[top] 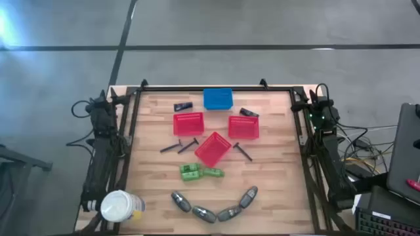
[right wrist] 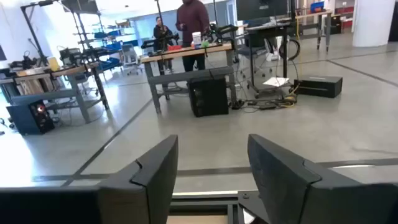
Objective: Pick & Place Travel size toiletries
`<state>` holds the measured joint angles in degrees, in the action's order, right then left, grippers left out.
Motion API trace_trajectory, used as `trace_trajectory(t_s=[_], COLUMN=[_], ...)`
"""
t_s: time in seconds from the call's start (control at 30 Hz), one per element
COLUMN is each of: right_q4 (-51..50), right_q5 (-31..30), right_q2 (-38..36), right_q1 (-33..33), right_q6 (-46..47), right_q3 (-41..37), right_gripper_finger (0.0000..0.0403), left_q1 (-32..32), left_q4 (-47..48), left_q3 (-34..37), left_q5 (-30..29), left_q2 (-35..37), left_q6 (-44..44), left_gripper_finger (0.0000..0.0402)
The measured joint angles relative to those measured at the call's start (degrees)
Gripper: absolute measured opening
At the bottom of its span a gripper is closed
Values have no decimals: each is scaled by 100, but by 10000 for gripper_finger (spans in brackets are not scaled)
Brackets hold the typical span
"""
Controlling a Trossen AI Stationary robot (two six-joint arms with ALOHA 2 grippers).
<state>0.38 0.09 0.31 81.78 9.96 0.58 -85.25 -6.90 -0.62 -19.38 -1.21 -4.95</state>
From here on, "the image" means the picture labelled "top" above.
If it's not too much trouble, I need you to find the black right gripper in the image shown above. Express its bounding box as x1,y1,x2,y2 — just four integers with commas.
308,88,339,132

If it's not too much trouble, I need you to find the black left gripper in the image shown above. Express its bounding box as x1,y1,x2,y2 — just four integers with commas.
90,87,117,137

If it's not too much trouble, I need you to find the black disposable razor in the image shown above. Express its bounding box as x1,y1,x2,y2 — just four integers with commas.
159,139,183,153
177,137,200,155
232,142,253,162

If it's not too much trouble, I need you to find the grey deodorant bottle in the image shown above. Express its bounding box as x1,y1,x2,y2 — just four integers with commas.
171,191,192,213
192,205,217,224
239,186,259,209
217,205,243,223

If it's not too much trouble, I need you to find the small green toy piece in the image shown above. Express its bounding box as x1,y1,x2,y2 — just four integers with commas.
199,167,225,178

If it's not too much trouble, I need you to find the red plastic basket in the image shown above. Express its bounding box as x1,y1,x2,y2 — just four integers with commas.
194,131,232,168
173,111,205,137
228,115,260,140

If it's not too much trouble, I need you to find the dark grey laptop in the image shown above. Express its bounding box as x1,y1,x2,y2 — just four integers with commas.
386,102,420,205

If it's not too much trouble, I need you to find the blue plastic basket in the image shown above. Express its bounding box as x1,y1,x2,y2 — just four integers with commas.
203,87,234,111

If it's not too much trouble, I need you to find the black metal stand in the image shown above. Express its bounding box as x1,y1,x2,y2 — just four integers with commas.
0,144,53,236

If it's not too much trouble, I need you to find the white wipes canister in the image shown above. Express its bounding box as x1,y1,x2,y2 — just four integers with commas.
100,189,146,223

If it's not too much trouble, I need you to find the red marker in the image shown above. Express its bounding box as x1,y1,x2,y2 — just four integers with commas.
406,178,420,193

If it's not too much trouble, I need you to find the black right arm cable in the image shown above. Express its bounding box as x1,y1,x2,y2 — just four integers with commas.
314,83,331,100

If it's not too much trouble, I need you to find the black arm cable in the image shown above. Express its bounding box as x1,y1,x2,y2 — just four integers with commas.
71,99,96,119
314,83,331,100

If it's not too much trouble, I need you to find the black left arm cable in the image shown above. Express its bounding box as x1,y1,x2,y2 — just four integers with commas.
71,99,96,119

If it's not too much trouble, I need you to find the black aluminium table frame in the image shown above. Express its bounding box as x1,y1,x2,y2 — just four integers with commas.
74,78,354,235

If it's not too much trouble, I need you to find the black floor cable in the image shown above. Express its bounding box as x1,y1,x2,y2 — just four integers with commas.
65,129,96,157

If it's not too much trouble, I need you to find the yellow cable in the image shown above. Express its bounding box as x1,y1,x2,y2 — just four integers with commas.
341,157,383,174

